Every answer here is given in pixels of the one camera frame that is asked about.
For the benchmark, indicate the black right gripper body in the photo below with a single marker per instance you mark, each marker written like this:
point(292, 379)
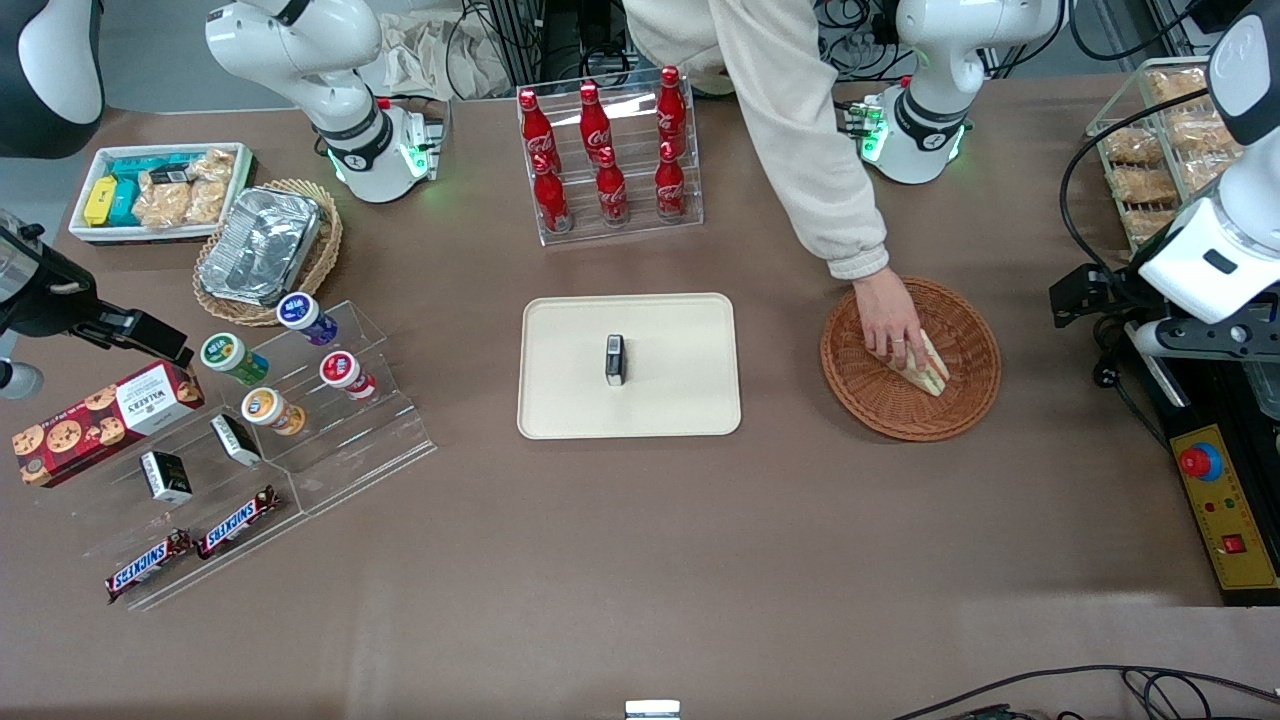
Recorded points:
point(48, 302)

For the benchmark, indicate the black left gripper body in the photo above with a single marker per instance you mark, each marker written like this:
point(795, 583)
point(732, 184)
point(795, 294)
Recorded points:
point(1113, 297)

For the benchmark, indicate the triangle sandwich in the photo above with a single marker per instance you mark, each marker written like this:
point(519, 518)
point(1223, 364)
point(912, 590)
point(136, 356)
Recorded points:
point(930, 378)

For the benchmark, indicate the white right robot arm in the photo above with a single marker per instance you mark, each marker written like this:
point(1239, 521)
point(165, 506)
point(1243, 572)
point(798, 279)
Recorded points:
point(300, 40)

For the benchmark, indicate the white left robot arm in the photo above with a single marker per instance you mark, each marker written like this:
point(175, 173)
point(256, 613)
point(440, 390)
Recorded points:
point(1210, 260)

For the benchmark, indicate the aluminium foil tray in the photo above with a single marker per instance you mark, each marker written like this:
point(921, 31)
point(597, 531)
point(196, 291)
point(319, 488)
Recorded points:
point(260, 245)

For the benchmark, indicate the light oval wicker basket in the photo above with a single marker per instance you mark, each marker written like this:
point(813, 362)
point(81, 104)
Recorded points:
point(325, 255)

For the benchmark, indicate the brown round wicker basket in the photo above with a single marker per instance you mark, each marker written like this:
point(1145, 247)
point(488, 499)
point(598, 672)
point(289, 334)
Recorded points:
point(900, 410)

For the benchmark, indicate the cream plastic tray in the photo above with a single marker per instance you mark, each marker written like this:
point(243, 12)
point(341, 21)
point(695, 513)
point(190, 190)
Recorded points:
point(670, 400)

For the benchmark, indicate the person's bare hand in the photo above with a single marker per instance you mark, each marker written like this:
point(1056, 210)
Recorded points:
point(888, 315)

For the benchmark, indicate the green lidded gum jar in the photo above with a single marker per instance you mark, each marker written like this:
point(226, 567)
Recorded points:
point(225, 352)

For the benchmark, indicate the wrapped bread bun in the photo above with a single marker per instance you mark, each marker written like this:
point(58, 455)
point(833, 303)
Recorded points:
point(1175, 85)
point(1132, 146)
point(1200, 132)
point(1142, 185)
point(1150, 226)

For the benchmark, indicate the white plastic bin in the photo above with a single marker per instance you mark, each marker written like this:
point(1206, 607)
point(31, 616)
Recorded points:
point(85, 232)

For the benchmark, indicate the red Walkers shortbread box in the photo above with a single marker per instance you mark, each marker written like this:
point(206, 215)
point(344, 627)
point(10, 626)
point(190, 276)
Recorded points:
point(100, 420)

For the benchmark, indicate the yellow snack pack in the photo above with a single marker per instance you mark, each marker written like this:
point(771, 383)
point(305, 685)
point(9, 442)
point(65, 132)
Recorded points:
point(100, 200)

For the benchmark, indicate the black equipment stand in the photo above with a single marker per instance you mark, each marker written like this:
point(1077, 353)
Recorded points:
point(1190, 400)

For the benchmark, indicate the orange lidded gum jar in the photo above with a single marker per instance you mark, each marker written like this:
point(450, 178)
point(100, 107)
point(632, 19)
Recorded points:
point(265, 407)

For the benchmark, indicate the small black box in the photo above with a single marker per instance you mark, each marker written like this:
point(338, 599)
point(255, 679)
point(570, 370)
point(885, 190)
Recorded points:
point(166, 478)
point(236, 440)
point(615, 362)

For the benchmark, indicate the teal snack pack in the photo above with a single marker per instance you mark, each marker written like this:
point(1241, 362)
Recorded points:
point(140, 165)
point(125, 203)

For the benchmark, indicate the clear cracker pack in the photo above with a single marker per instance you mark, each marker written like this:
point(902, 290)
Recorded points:
point(213, 165)
point(207, 200)
point(160, 205)

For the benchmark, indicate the purple lidded gum jar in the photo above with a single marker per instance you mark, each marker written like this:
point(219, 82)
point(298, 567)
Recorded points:
point(300, 312)

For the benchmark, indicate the clear plastic tub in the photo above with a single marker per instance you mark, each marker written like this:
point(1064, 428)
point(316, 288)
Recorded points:
point(1265, 390)

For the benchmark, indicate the red emergency stop button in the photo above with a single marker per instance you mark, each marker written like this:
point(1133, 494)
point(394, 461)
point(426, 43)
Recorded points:
point(1198, 462)

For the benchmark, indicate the clear acrylic bread case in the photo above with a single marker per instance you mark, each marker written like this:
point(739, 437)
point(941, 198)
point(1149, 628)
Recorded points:
point(1110, 110)

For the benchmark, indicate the red lidded gum jar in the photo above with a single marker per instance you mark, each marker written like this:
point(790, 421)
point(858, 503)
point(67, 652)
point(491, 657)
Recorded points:
point(342, 370)

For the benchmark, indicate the Snickers chocolate bar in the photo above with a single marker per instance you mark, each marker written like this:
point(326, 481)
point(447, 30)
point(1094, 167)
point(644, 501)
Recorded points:
point(148, 566)
point(238, 522)

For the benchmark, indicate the clear acrylic stepped shelf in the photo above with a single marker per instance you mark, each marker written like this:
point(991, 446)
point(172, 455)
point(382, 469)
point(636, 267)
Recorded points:
point(350, 450)

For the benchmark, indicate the yellow control box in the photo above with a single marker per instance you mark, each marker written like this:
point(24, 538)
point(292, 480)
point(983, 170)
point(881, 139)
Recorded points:
point(1235, 500)

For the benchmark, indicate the cream sweater sleeved arm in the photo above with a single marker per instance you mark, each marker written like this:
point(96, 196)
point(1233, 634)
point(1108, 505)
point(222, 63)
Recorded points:
point(800, 150)

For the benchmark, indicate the red cola bottle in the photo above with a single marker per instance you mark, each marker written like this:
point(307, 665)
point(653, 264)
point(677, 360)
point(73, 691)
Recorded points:
point(611, 188)
point(669, 182)
point(594, 122)
point(670, 108)
point(537, 130)
point(551, 198)

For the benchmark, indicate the clear acrylic bottle rack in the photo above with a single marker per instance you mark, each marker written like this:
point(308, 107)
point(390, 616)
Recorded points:
point(630, 232)

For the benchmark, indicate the black metal equipment rack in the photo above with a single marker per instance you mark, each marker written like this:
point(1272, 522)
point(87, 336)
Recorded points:
point(560, 40)

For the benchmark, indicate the silver device edge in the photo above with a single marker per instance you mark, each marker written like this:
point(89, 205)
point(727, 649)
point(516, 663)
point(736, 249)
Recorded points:
point(652, 710)

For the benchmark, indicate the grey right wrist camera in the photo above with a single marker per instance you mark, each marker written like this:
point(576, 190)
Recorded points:
point(18, 380)

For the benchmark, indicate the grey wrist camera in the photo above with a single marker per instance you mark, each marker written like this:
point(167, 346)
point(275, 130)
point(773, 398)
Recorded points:
point(1200, 340)
point(18, 380)

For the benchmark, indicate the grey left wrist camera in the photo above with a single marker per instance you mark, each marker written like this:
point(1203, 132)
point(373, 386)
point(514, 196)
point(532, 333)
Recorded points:
point(1200, 340)

